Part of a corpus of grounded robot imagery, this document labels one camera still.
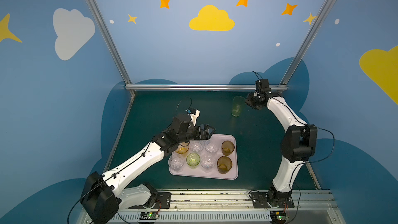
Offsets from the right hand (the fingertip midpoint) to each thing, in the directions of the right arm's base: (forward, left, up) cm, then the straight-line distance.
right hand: (248, 100), depth 94 cm
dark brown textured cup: (-35, +14, -15) cm, 41 cm away
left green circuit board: (-61, +50, -16) cm, 80 cm away
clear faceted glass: (-35, +41, -16) cm, 57 cm away
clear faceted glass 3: (-35, +24, -16) cm, 45 cm away
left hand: (-27, +23, +7) cm, 36 cm away
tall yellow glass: (-27, +39, -15) cm, 49 cm away
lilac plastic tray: (-31, +19, -18) cm, 41 cm away
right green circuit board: (-57, -10, -18) cm, 61 cm away
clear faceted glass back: (-26, +22, -12) cm, 36 cm away
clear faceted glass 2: (-27, +31, -13) cm, 42 cm away
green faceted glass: (-34, +32, -15) cm, 49 cm away
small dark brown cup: (-26, +12, -15) cm, 32 cm away
